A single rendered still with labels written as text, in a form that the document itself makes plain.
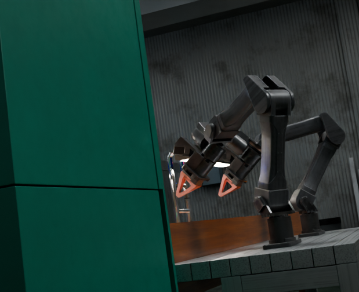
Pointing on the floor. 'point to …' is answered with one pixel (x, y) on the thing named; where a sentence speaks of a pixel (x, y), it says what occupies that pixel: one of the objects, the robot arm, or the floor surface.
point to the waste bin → (330, 223)
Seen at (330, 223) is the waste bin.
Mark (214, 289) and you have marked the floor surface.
